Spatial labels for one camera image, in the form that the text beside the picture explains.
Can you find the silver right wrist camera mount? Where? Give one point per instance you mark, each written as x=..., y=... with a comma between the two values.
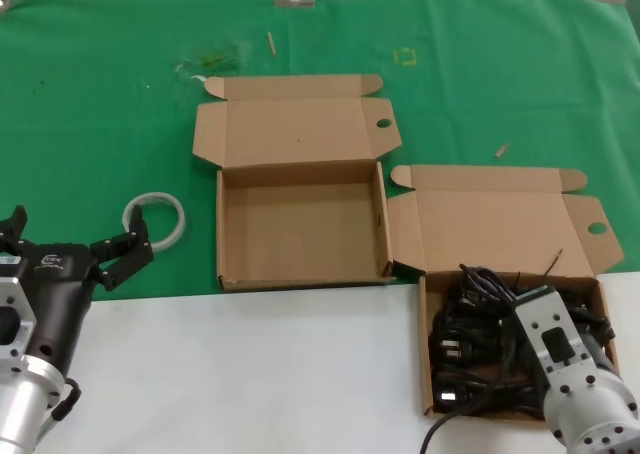
x=545, y=324

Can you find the long thin wooden stick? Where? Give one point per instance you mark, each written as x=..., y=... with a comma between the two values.
x=271, y=43

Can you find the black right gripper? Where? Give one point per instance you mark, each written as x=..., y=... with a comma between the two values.
x=600, y=349

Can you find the short wooden stick piece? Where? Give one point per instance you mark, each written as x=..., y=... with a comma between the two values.
x=502, y=150

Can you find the empty open cardboard box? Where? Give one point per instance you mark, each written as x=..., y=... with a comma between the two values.
x=300, y=224

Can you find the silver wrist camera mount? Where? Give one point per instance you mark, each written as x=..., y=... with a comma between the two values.
x=545, y=324
x=12, y=286

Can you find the clear adhesive tape roll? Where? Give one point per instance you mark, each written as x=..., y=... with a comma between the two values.
x=178, y=214

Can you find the thin dark twist tie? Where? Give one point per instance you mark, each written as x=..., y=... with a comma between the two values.
x=554, y=261

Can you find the clear plastic film scrap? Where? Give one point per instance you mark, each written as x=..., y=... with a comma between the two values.
x=215, y=59

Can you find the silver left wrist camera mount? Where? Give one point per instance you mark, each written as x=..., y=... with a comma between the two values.
x=12, y=286

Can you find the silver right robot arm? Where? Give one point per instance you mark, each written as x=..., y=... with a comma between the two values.
x=595, y=414

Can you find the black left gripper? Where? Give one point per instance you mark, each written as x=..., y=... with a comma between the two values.
x=57, y=294

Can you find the green table cloth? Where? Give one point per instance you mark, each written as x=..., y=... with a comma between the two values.
x=100, y=99

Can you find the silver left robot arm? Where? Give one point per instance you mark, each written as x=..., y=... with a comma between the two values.
x=20, y=404

